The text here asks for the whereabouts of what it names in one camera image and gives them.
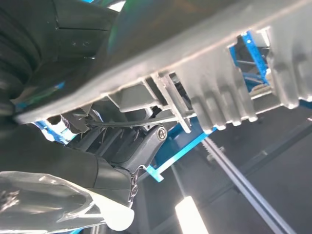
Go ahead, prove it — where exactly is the grey ceiling rail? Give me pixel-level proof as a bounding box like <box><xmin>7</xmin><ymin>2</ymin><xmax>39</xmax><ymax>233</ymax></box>
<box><xmin>202</xmin><ymin>137</ymin><xmax>297</xmax><ymax>234</ymax></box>

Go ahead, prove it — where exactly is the blue metal shelf rack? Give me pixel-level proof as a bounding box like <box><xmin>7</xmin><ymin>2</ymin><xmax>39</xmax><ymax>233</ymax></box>
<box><xmin>34</xmin><ymin>0</ymin><xmax>312</xmax><ymax>234</ymax></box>

